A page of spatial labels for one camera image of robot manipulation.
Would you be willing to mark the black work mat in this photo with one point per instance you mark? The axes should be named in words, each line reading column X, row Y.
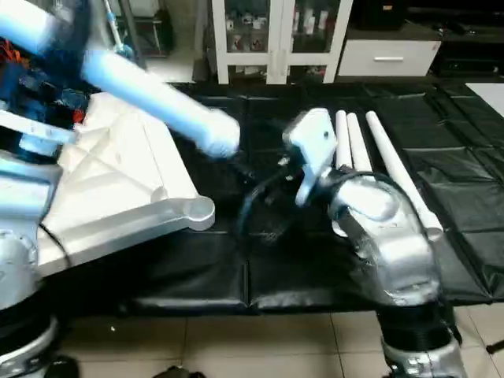
column 465, row 197

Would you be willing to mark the white drawer cabinet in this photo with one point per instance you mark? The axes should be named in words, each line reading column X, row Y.
column 279, row 39
column 390, row 57

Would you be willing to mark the light blue hanger hook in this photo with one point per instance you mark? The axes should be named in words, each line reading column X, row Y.
column 114, row 27

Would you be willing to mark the white plastic table top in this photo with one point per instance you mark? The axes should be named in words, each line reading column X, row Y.
column 126, row 181

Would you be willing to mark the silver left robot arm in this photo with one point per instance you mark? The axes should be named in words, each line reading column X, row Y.
column 20, row 260

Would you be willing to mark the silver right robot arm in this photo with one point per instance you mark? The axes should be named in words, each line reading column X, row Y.
column 394, row 252

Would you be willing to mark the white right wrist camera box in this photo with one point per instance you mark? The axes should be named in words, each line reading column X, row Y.
column 315, row 146

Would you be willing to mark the white plastic table leg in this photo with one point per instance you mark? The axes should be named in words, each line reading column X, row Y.
column 342, row 142
column 398, row 165
column 150, row 90
column 358, row 146

